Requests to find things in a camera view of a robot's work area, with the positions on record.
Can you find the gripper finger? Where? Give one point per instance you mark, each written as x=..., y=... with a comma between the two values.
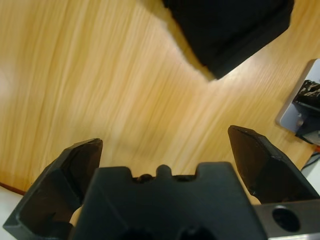
x=50, y=195
x=265, y=170

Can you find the black polo shirt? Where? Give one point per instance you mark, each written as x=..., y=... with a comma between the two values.
x=225, y=32

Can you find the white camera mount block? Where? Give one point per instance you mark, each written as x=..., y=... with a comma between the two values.
x=290, y=117

